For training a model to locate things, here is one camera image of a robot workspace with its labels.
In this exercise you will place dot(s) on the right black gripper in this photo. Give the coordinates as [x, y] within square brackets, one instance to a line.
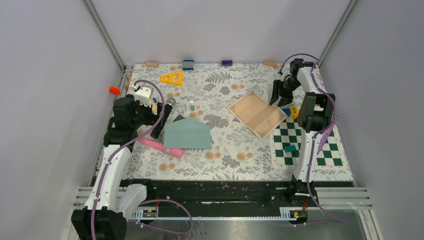
[284, 101]

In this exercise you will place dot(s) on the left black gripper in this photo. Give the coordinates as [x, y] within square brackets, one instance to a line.
[153, 119]

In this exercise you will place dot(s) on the beige letter paper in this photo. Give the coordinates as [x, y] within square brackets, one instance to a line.
[257, 114]

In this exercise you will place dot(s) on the light blue envelope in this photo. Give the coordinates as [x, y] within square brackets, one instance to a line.
[187, 133]

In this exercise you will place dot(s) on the green white glue stick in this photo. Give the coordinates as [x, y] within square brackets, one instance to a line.
[192, 105]

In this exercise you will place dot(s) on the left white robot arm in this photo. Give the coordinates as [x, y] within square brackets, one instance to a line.
[104, 216]

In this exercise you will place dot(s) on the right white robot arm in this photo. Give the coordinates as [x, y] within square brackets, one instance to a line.
[316, 115]

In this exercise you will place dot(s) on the blue green lego block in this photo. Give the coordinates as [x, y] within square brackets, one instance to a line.
[287, 111]

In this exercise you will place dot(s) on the right wooden cylinder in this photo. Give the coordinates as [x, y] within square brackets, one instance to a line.
[272, 64]

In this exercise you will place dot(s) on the wooden cylinder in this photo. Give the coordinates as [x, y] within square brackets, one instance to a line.
[151, 64]
[272, 64]

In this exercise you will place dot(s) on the grey lego baseplate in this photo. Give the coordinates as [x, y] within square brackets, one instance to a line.
[178, 118]

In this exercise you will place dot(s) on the orange red cap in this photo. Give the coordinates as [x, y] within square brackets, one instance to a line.
[115, 91]

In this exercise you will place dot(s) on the yellow triangle toy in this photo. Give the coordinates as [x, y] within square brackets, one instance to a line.
[175, 78]

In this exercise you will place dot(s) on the left wooden cylinder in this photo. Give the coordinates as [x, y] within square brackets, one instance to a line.
[151, 64]

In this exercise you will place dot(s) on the teal small block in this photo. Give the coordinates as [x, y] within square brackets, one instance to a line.
[290, 149]

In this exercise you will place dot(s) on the dark purple lego brick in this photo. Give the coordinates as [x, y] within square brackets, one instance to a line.
[226, 62]

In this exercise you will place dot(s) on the floral table mat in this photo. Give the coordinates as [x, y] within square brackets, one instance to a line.
[236, 153]

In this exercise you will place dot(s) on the blue lego brick stack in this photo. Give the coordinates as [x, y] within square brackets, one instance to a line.
[188, 65]

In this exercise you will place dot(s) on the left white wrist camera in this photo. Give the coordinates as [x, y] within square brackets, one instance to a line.
[143, 94]

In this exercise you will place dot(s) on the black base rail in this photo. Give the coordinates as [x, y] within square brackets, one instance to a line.
[217, 198]

